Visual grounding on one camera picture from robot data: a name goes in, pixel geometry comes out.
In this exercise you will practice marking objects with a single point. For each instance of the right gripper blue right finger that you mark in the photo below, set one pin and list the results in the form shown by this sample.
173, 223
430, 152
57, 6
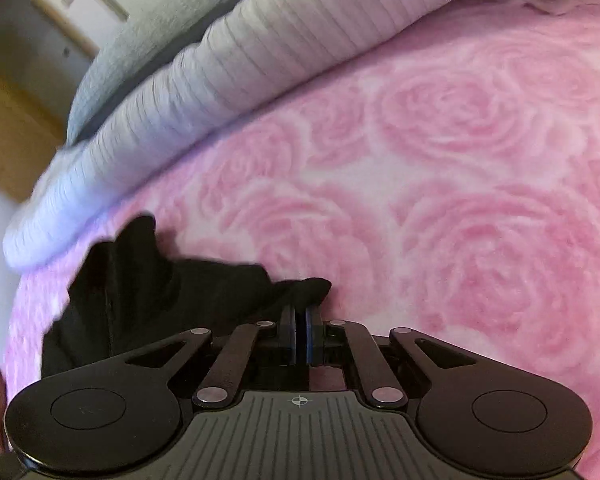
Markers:
315, 333

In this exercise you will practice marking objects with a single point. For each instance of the white ribbed rolled quilt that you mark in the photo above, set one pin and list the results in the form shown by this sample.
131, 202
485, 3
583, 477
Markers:
250, 56

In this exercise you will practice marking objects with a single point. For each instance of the pink rose bed blanket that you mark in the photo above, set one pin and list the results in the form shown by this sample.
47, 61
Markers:
448, 180

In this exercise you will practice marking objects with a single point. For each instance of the light blue pillow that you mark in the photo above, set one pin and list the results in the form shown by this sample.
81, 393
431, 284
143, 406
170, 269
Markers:
146, 43

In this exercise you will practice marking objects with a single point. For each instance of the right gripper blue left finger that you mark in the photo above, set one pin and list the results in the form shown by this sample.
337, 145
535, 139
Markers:
287, 333

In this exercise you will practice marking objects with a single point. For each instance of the black zip fleece jacket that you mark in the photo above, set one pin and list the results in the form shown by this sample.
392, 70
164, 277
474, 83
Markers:
128, 294

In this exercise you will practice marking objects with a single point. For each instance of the wooden door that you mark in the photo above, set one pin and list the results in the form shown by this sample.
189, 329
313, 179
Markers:
29, 139

